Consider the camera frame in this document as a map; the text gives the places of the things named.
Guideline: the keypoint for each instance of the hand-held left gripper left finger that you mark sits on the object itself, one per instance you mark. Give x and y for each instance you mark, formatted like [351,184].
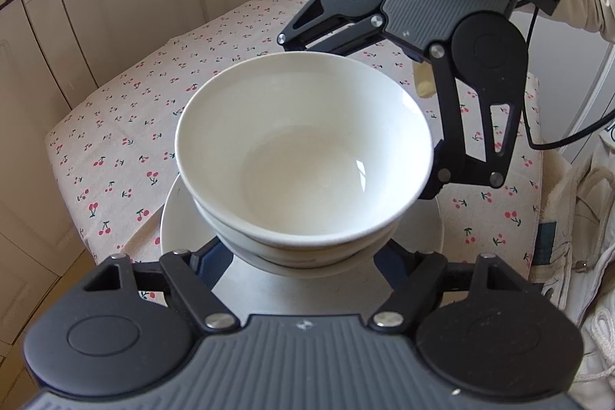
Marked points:
[211,266]

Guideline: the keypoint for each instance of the white plate fruit print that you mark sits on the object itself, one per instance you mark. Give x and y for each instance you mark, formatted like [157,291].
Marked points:
[423,227]

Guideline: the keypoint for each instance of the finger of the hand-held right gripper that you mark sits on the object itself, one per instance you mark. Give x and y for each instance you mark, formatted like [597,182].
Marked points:
[454,150]
[302,30]

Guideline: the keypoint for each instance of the cherry print tablecloth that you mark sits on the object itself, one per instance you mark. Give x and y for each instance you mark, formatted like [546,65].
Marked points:
[120,126]

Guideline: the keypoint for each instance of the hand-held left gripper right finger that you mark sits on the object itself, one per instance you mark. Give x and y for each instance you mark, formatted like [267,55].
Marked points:
[391,268]

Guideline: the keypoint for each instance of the person's white jacket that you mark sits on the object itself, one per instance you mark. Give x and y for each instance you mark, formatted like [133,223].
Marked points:
[586,222]

